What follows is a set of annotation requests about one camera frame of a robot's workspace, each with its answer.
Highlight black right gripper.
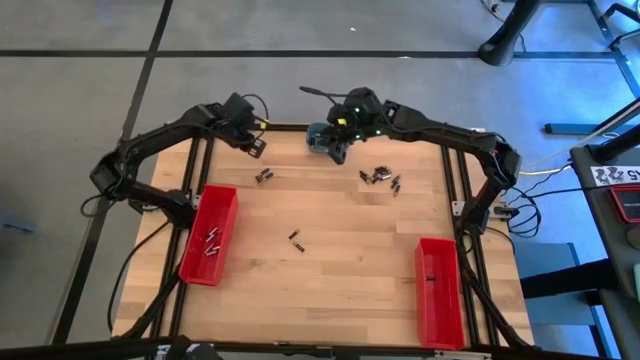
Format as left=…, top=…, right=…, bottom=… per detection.
left=327, top=88, right=389, bottom=166

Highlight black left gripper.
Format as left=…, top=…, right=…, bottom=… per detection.
left=222, top=92, right=268, bottom=160

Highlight red plastic bin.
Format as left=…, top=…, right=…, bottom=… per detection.
left=414, top=237, right=466, bottom=351
left=178, top=183, right=240, bottom=288

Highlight black grey plug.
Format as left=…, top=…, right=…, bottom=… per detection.
left=492, top=204, right=521, bottom=220

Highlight black desk foot bar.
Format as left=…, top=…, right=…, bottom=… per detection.
left=543, top=97, right=640, bottom=136

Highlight silver aluminium bar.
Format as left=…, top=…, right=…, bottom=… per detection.
left=433, top=350, right=494, bottom=360

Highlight black rig crossbar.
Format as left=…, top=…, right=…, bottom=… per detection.
left=0, top=335, right=640, bottom=360

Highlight white printed label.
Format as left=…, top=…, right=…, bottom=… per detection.
left=589, top=165, right=640, bottom=188

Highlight thick black pole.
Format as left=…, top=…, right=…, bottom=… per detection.
left=587, top=124, right=640, bottom=162

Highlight red framed black device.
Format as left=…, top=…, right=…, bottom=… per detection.
left=608, top=184, right=640, bottom=224

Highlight black aluminium table frame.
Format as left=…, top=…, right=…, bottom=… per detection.
left=148, top=121, right=502, bottom=350

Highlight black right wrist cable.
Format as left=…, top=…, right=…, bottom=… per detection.
left=298, top=85, right=351, bottom=102

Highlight long black base cable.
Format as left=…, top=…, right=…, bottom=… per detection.
left=105, top=219, right=174, bottom=335

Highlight black diagonal frame brace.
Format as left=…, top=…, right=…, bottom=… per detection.
left=459, top=239, right=535, bottom=349
left=118, top=269, right=184, bottom=342

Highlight black pedestal leg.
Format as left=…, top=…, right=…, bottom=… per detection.
left=477, top=0, right=544, bottom=68

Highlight yellow white cable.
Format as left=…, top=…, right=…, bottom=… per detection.
left=517, top=163, right=574, bottom=177

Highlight coiled black cables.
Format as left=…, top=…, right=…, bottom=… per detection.
left=499, top=187, right=544, bottom=240

